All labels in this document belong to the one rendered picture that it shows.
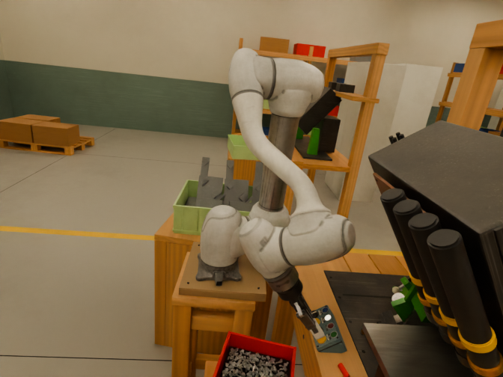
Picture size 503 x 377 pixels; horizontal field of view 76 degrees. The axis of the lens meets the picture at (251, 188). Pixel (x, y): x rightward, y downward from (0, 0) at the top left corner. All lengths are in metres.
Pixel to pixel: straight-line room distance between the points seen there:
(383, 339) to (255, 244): 0.37
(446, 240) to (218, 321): 1.07
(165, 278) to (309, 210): 1.32
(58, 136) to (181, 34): 3.45
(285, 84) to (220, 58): 6.70
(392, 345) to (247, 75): 0.82
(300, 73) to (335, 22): 7.03
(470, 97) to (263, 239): 1.06
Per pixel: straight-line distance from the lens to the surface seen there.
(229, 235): 1.23
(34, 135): 6.32
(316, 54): 7.42
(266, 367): 1.06
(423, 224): 0.50
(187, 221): 1.79
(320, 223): 0.76
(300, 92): 1.09
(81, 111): 8.55
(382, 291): 1.46
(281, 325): 1.78
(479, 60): 1.57
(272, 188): 1.21
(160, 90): 7.93
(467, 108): 1.57
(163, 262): 1.91
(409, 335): 0.93
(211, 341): 2.17
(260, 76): 1.04
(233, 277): 1.33
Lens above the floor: 1.69
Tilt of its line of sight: 21 degrees down
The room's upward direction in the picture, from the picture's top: 6 degrees clockwise
